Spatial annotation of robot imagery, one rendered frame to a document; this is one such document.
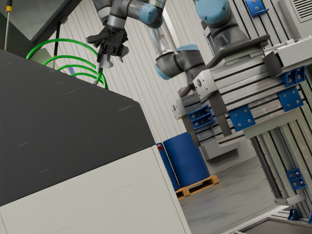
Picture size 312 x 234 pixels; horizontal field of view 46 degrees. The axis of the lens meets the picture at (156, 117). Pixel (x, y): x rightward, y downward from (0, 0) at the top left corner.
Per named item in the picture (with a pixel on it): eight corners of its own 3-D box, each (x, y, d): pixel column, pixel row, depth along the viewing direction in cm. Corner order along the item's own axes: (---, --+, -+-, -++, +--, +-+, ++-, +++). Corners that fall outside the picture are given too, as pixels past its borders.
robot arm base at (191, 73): (209, 82, 211) (203, 67, 212) (217, 74, 196) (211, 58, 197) (185, 91, 208) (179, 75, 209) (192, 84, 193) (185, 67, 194)
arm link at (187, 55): (200, 61, 195) (190, 38, 197) (178, 72, 201) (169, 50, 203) (207, 62, 206) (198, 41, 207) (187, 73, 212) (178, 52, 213)
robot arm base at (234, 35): (243, 52, 163) (234, 32, 164) (257, 39, 148) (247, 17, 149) (212, 62, 160) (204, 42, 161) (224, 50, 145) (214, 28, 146)
